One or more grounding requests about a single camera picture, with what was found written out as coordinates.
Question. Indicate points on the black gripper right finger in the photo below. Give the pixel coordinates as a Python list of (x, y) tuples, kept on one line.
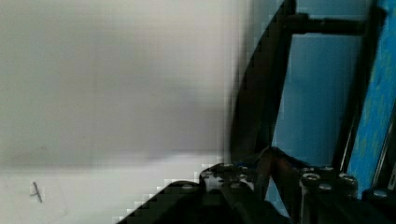
[(311, 194)]

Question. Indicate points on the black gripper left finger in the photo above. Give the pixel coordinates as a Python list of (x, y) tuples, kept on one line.
[(233, 185)]

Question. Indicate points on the black oven door handle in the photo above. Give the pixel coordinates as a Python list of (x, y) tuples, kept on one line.
[(259, 95)]

